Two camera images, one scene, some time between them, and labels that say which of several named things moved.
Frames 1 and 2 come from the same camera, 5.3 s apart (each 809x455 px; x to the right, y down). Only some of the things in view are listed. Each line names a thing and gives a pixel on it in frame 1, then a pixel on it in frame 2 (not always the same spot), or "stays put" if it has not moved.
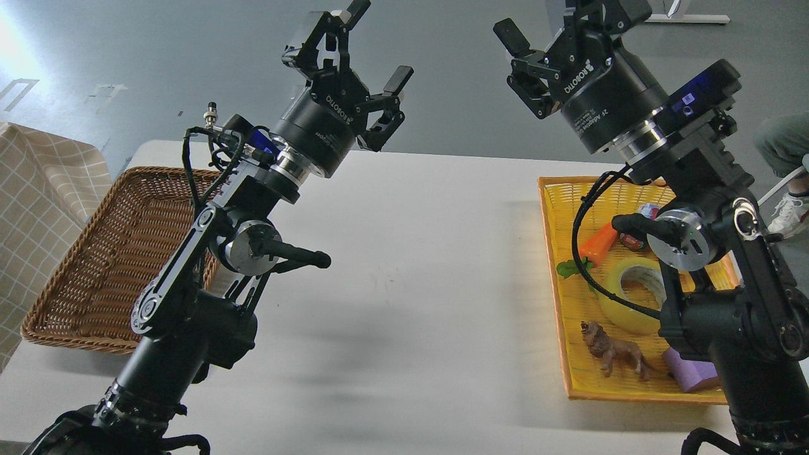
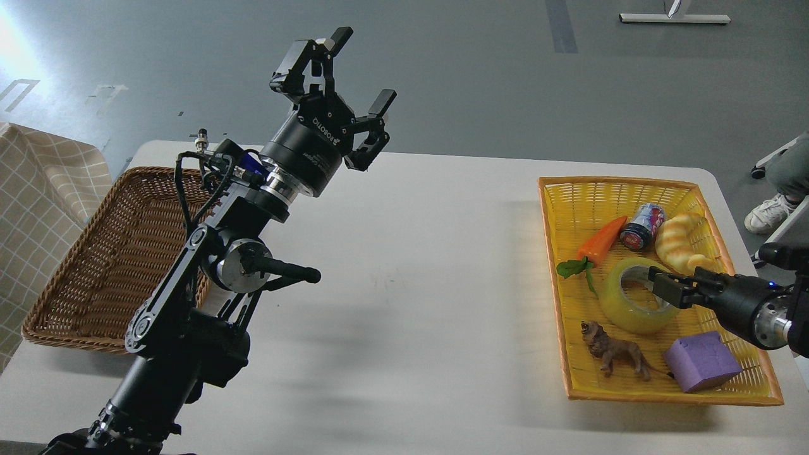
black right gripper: (602, 92) -> (758, 309)
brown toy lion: (611, 349) stays put
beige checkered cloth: (54, 191) stays put
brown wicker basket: (90, 299) stays put
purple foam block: (689, 373) stays put
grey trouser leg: (784, 141) -> (789, 170)
